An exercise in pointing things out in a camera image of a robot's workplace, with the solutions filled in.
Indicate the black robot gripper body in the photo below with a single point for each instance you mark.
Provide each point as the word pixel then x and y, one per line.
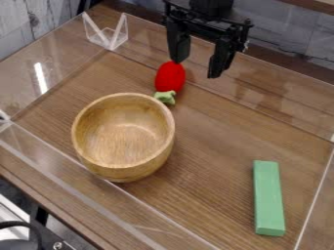
pixel 211 18

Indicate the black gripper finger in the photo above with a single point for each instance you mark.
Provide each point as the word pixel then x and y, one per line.
pixel 223 57
pixel 179 40

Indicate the red plush strawberry green leaves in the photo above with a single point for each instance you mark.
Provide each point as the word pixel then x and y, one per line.
pixel 170 81

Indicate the wooden bowl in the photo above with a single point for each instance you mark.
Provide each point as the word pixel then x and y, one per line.
pixel 124 135

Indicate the green rectangular block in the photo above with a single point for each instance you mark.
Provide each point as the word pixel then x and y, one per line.
pixel 269 211

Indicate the black metal table leg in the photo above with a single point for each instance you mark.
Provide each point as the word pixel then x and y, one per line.
pixel 58 237

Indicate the clear acrylic enclosure wall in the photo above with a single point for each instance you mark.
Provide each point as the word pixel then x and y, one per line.
pixel 260 113

